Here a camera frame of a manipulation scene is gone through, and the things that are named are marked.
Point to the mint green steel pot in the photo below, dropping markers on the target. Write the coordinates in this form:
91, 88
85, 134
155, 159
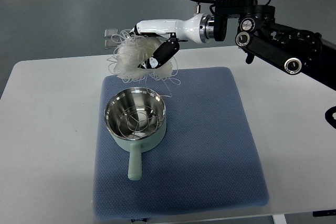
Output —
129, 97

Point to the round wire steamer rack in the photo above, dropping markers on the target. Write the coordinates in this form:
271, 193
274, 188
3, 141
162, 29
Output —
138, 122

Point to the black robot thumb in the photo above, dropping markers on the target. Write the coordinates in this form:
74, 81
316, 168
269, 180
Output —
161, 55

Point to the upper clear floor tile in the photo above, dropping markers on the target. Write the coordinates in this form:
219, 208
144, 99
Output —
108, 33

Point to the white table leg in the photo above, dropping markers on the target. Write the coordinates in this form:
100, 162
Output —
279, 219

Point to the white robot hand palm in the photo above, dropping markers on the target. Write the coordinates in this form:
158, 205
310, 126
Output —
193, 29

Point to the black table control panel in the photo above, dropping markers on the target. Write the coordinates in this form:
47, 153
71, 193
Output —
324, 213

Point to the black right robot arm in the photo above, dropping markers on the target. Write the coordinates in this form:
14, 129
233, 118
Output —
290, 50

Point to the white vermicelli noodle nest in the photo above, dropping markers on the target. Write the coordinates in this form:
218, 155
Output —
133, 50

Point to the blue textured cloth mat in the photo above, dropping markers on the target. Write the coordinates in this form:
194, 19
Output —
206, 161

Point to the blue mat label tag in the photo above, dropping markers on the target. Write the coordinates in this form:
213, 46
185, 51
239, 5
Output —
139, 219

